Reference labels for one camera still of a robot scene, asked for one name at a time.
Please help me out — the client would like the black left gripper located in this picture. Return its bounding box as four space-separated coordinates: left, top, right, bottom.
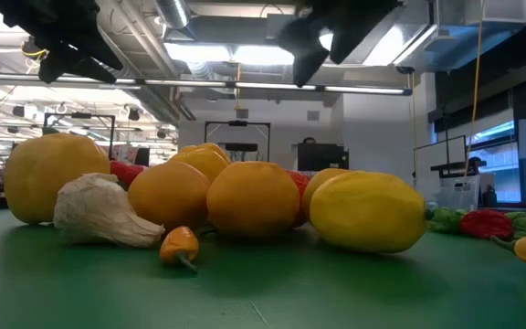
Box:
0 0 125 85

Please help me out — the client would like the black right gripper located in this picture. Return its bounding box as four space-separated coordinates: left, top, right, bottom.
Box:
275 0 402 89

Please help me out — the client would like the red bell pepper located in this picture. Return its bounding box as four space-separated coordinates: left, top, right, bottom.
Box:
109 160 148 189

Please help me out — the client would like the yellow bell pepper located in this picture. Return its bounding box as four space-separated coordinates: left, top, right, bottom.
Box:
3 133 111 226
167 142 233 182

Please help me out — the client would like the white garlic bulb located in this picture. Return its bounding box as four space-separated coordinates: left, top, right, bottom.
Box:
52 172 166 249

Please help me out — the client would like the long ceiling light bar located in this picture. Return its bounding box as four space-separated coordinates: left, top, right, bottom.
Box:
0 71 414 97

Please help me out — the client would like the black equipment case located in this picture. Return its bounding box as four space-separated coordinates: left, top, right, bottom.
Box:
296 136 351 174

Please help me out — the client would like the whiteboard on black stand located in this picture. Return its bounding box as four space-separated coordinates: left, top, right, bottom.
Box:
411 134 468 202

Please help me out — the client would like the black shelf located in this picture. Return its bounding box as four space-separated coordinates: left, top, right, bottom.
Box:
429 156 489 179

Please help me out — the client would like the large window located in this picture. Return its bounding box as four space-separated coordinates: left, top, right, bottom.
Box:
468 119 526 205

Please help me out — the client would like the small red pepper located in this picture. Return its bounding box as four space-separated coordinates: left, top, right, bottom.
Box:
459 209 516 241

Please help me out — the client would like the green table mat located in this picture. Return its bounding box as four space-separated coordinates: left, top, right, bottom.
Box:
0 203 526 329

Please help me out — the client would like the black ceiling sensor yellow cable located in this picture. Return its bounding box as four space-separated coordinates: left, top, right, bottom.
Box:
19 39 48 74

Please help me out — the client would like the black gantry frame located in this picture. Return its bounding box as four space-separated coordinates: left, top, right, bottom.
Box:
42 111 117 162
204 120 272 171

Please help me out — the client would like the silver round air duct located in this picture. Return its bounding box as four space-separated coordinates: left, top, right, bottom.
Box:
153 0 193 31

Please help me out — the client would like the yellow hanging cable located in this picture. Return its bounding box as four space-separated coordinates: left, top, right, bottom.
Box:
462 0 487 180

